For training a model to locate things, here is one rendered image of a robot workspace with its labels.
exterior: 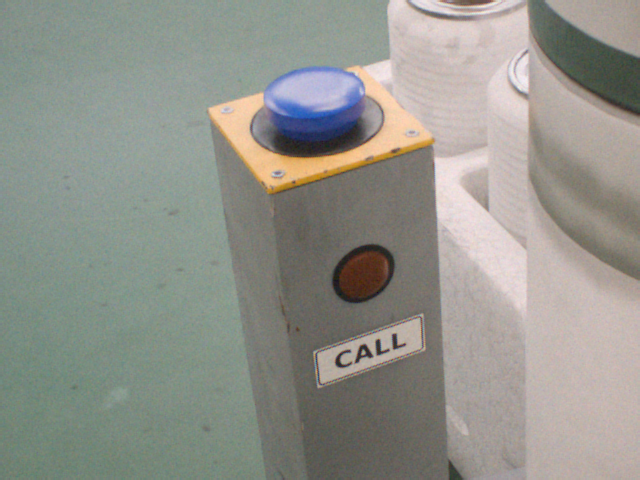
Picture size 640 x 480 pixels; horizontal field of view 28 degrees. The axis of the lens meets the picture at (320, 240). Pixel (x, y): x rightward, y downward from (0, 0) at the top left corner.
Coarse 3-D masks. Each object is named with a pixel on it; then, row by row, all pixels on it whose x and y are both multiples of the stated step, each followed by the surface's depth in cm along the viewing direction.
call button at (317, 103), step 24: (288, 72) 52; (312, 72) 52; (336, 72) 52; (264, 96) 51; (288, 96) 50; (312, 96) 50; (336, 96) 50; (360, 96) 50; (288, 120) 50; (312, 120) 49; (336, 120) 50
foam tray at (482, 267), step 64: (384, 64) 84; (448, 192) 71; (448, 256) 69; (512, 256) 66; (448, 320) 72; (512, 320) 64; (448, 384) 75; (512, 384) 66; (448, 448) 79; (512, 448) 69
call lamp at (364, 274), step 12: (372, 252) 51; (348, 264) 51; (360, 264) 51; (372, 264) 52; (384, 264) 52; (348, 276) 51; (360, 276) 52; (372, 276) 52; (384, 276) 52; (348, 288) 52; (360, 288) 52; (372, 288) 52
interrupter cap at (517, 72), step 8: (520, 56) 67; (512, 64) 67; (520, 64) 67; (512, 72) 66; (520, 72) 66; (512, 80) 65; (520, 80) 65; (512, 88) 65; (520, 88) 65; (520, 96) 65
